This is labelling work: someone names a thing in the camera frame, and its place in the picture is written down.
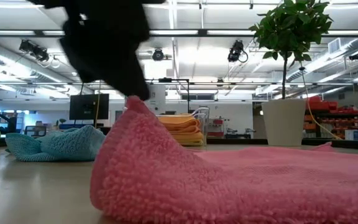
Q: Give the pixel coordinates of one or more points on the pink microfiber towel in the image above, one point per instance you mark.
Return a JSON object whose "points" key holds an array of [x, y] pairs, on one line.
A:
{"points": [[228, 180]]}

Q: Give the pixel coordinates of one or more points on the white plant pot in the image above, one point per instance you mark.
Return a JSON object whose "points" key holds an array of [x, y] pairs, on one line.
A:
{"points": [[283, 123]]}

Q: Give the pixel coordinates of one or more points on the yellow-orange microfiber towel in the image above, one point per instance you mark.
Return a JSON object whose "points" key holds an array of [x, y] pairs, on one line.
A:
{"points": [[179, 119]]}

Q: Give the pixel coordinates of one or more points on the black monitor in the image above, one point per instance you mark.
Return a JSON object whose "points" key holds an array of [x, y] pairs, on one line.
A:
{"points": [[85, 107]]}

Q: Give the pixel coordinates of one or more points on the blue microfiber towel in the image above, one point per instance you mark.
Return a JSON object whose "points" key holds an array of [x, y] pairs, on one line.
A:
{"points": [[57, 144]]}

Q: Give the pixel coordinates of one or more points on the clear plastic bin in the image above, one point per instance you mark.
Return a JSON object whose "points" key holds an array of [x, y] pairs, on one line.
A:
{"points": [[204, 124]]}

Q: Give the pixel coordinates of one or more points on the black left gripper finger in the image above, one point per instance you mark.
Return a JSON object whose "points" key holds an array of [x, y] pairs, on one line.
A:
{"points": [[113, 62]]}

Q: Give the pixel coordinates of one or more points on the red bin storage shelf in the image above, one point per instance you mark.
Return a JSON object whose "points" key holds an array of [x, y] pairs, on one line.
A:
{"points": [[331, 119]]}

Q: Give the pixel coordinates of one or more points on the black ceiling spotlight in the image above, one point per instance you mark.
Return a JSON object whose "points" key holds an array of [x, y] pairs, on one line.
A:
{"points": [[33, 49], [158, 54], [236, 49]]}

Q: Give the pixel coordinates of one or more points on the black ceiling camera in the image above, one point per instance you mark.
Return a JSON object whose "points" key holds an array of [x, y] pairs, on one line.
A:
{"points": [[356, 56]]}

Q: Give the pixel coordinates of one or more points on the green potted plant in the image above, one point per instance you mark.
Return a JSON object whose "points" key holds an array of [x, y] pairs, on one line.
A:
{"points": [[291, 28]]}

